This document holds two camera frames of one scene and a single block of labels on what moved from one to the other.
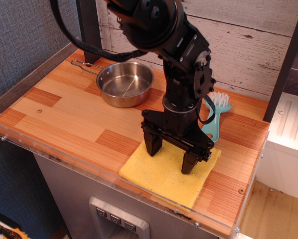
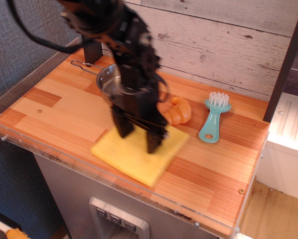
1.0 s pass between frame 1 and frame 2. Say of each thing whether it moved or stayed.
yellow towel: moved
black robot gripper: moved
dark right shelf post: stayed
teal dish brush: stayed
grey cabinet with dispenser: stayed
